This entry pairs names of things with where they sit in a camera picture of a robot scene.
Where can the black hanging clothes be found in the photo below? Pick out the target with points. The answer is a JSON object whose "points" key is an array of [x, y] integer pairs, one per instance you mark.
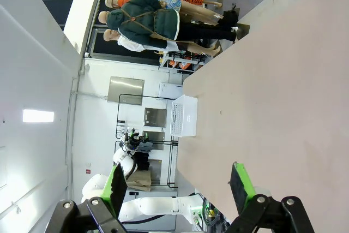
{"points": [[141, 162]]}

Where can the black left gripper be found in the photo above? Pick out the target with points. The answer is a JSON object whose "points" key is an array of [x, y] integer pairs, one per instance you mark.
{"points": [[137, 140]]}

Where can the rectangular ceiling light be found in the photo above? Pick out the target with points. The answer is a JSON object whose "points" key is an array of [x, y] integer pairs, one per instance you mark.
{"points": [[38, 115]]}

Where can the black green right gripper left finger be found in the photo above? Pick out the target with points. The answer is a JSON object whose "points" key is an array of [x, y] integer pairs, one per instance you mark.
{"points": [[114, 189]]}

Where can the black clothes rack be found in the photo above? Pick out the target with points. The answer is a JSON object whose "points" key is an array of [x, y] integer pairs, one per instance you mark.
{"points": [[118, 113]]}

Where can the mannequin in blue floral shirt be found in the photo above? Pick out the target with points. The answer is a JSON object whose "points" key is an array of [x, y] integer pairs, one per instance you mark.
{"points": [[170, 2]]}

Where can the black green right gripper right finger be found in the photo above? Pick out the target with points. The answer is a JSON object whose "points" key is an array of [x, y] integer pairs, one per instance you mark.
{"points": [[240, 189]]}

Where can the brown paper bag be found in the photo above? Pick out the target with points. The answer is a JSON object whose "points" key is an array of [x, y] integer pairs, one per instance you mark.
{"points": [[140, 179]]}

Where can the mannequin in white shirt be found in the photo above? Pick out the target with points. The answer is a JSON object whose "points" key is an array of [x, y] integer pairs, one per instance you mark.
{"points": [[131, 43]]}

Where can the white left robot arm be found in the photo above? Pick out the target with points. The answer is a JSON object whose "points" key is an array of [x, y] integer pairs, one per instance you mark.
{"points": [[152, 205]]}

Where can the large metal wall panel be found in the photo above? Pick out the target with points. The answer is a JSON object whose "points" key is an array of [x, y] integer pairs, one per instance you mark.
{"points": [[125, 88]]}

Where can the white cabinet box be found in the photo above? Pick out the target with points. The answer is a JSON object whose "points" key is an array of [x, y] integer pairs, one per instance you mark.
{"points": [[170, 89]]}

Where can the mannequin in green jacket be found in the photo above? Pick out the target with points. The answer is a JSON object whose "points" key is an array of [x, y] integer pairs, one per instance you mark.
{"points": [[141, 23]]}

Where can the white shelf with orange items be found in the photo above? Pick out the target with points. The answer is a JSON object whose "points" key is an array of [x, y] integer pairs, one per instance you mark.
{"points": [[181, 65]]}

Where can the white perforated plastic basket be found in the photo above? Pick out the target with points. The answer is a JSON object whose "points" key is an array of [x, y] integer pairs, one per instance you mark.
{"points": [[188, 115]]}

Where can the small metal wall panel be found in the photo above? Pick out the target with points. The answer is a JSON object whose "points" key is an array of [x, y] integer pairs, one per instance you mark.
{"points": [[156, 137], [155, 117]]}

